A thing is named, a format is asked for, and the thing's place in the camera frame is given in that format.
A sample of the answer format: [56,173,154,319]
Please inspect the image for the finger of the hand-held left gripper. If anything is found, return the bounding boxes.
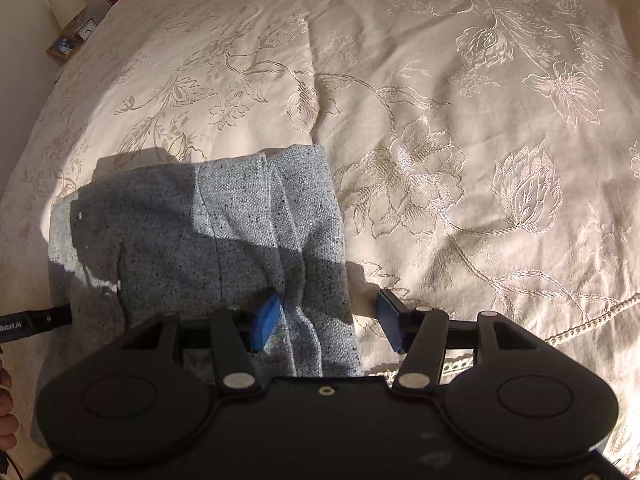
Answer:
[22,306,72,335]

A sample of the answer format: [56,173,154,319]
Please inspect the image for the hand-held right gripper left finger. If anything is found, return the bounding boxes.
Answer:
[122,287,282,395]

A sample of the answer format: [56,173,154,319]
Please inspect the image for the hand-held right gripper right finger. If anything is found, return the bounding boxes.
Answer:
[376,287,546,396]

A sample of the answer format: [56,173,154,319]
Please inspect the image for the grey speckled pants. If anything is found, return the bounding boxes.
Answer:
[47,144,362,379]

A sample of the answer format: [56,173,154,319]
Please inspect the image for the person's left hand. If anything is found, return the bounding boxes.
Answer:
[0,367,19,453]

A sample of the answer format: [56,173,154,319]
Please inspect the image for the cream embroidered floral bedspread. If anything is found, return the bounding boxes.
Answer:
[0,0,640,471]

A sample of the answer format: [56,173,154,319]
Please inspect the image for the wooden nightstand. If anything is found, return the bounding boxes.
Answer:
[46,12,110,62]

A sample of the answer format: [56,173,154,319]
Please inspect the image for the white table lamp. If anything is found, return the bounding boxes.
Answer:
[50,0,89,32]

